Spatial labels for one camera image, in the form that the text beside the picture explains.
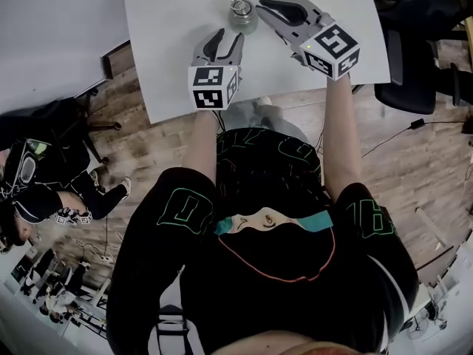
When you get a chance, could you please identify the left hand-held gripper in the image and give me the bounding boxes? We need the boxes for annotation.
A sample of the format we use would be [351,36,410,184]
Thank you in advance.
[187,27,246,111]

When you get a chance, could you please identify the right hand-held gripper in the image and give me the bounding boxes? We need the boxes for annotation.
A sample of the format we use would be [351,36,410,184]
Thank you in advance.
[254,0,361,83]

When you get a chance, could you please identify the person's left forearm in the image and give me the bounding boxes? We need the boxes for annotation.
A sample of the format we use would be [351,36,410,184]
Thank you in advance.
[180,109,219,184]

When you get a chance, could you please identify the person's right forearm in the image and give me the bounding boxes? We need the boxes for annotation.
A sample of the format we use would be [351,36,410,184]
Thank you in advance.
[324,75,364,203]

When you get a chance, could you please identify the person's grey trousers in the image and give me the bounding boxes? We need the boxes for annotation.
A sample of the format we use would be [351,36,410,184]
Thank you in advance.
[220,96,312,146]

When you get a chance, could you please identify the black office chair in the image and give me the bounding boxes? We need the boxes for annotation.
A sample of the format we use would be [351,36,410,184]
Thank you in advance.
[369,0,473,116]
[0,87,123,164]

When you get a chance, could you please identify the person's black printed t-shirt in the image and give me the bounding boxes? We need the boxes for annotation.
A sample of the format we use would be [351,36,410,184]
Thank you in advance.
[106,126,421,355]

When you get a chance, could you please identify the person's face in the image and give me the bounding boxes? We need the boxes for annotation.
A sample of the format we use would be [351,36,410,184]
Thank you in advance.
[225,329,370,355]

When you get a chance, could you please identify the black cable with adapter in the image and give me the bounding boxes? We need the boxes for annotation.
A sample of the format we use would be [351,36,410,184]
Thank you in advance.
[361,118,473,159]

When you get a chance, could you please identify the grey chest strap with buckle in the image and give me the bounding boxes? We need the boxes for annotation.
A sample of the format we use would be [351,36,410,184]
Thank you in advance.
[147,303,203,355]

